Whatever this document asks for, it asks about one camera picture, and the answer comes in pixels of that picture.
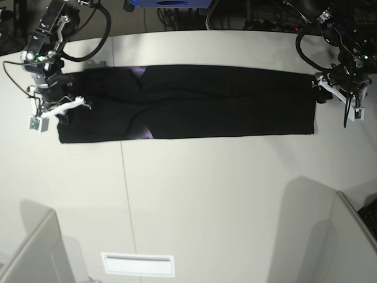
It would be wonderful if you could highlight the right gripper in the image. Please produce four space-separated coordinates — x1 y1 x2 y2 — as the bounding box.
31 71 74 126

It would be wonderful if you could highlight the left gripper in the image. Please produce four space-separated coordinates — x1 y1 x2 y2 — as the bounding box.
312 67 371 104

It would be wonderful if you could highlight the black T-shirt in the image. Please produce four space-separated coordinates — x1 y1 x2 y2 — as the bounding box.
57 65 319 144

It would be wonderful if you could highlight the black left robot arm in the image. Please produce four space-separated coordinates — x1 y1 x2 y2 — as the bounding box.
286 1 376 107

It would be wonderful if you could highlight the black keyboard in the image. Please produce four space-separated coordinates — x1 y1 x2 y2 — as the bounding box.
358 199 377 239

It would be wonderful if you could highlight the blue box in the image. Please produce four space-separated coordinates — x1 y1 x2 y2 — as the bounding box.
131 0 212 8

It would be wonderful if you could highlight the grey left partition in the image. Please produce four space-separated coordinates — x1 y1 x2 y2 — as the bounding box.
1 199 76 282

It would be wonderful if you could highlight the grey partition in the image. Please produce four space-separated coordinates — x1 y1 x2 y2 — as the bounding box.
1 199 76 282
302 191 377 283

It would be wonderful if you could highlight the grey right partition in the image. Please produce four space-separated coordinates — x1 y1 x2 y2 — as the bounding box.
302 191 377 283

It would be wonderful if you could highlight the white paper sheet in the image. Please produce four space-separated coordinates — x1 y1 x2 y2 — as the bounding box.
101 252 176 277

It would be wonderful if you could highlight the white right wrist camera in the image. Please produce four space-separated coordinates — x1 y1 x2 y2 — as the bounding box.
28 96 91 133

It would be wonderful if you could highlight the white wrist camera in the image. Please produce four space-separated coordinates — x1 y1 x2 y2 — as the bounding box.
28 96 91 133
317 78 368 122

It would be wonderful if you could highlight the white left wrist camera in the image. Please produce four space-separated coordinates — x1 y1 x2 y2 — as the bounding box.
317 78 368 122

